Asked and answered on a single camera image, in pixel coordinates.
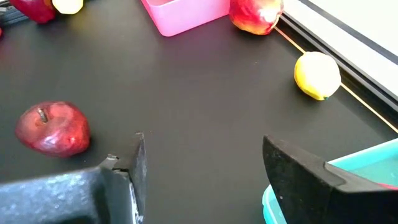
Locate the yellow lemon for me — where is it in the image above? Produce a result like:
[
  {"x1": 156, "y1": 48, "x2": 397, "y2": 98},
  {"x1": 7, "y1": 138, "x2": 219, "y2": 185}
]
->
[
  {"x1": 294, "y1": 51, "x2": 342, "y2": 101},
  {"x1": 52, "y1": 0, "x2": 85, "y2": 16}
]

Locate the teal plastic basket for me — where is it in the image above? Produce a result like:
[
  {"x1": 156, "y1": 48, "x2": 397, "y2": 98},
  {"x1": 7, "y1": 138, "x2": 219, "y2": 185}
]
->
[{"x1": 261, "y1": 138, "x2": 398, "y2": 224}]

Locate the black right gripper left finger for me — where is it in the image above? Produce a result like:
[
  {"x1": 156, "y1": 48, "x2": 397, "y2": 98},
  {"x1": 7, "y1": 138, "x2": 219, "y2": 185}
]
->
[{"x1": 0, "y1": 132, "x2": 148, "y2": 224}]

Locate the black metal table frame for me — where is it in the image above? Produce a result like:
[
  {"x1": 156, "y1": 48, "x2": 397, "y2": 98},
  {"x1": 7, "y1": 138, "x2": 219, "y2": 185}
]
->
[{"x1": 278, "y1": 0, "x2": 398, "y2": 114}]

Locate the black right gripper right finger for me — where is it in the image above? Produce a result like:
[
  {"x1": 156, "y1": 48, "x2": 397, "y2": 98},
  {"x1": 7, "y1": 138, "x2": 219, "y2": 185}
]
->
[{"x1": 262, "y1": 135, "x2": 398, "y2": 224}]

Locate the pink plastic basket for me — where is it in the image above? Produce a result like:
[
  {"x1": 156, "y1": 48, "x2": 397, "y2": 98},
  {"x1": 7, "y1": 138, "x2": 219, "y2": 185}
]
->
[{"x1": 140, "y1": 0, "x2": 231, "y2": 37}]

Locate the black table mat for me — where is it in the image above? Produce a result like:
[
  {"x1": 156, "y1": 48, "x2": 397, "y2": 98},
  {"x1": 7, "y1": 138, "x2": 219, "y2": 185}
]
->
[{"x1": 0, "y1": 0, "x2": 398, "y2": 224}]

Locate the red and yellow apple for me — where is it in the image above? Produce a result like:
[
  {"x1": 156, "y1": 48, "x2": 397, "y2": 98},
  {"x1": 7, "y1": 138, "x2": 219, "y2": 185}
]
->
[{"x1": 229, "y1": 0, "x2": 284, "y2": 35}]

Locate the dark red apple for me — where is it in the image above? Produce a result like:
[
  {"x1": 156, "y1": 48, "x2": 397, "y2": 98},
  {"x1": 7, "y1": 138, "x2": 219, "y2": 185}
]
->
[
  {"x1": 9, "y1": 0, "x2": 57, "y2": 25},
  {"x1": 14, "y1": 100, "x2": 91, "y2": 159}
]

